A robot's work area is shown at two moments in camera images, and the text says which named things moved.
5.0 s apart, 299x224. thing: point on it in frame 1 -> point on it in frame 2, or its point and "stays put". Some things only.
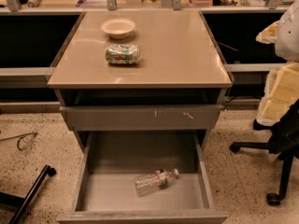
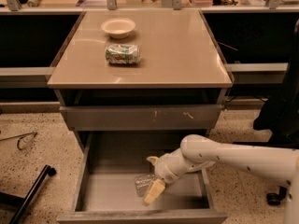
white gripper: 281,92 -> 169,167
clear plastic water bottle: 148,183 stays put
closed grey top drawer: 141,117 stays put
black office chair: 283,143 stays put
